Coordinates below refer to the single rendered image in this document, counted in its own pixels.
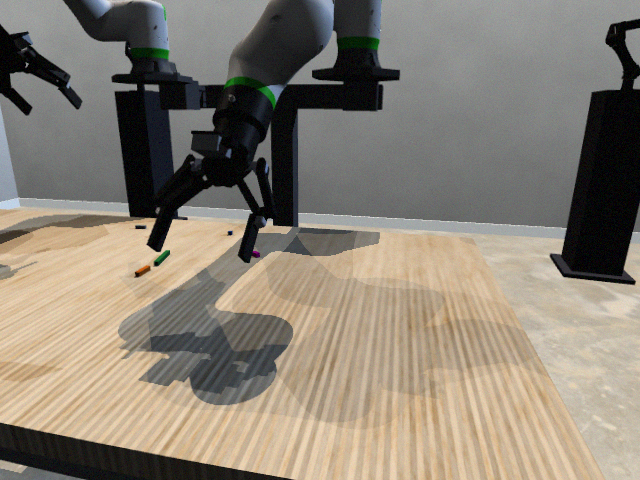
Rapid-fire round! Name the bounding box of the orange rod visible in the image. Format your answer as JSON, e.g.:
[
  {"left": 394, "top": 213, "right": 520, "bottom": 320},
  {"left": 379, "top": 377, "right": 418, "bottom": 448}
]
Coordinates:
[{"left": 135, "top": 265, "right": 151, "bottom": 277}]

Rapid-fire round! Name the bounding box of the green rod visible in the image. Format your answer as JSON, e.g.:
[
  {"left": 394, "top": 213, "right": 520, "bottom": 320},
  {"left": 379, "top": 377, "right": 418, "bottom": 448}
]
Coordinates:
[{"left": 154, "top": 250, "right": 170, "bottom": 266}]

